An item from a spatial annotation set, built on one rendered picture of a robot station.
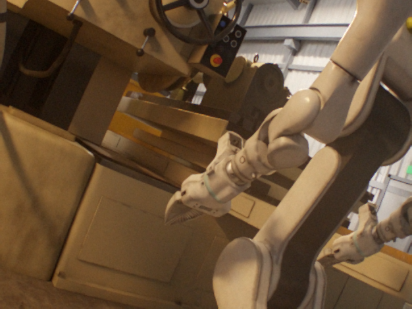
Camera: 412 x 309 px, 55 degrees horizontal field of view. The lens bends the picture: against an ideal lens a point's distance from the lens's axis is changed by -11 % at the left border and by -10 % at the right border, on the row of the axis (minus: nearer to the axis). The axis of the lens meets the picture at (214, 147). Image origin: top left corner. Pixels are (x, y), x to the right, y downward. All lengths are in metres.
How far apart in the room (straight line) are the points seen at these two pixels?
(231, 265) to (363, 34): 0.54
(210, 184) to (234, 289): 0.23
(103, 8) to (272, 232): 1.14
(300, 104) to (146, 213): 1.38
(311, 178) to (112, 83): 1.71
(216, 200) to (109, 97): 1.69
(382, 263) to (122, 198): 1.11
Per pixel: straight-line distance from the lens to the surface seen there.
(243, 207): 1.83
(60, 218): 1.84
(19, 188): 1.77
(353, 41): 0.67
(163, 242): 2.05
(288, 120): 0.67
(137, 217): 1.95
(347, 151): 0.89
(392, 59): 0.90
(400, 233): 1.06
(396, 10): 0.69
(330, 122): 0.68
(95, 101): 2.42
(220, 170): 0.79
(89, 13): 1.72
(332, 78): 0.67
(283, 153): 0.69
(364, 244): 1.10
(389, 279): 1.35
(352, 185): 0.92
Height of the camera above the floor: 0.73
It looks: 3 degrees up
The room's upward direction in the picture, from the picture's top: 24 degrees clockwise
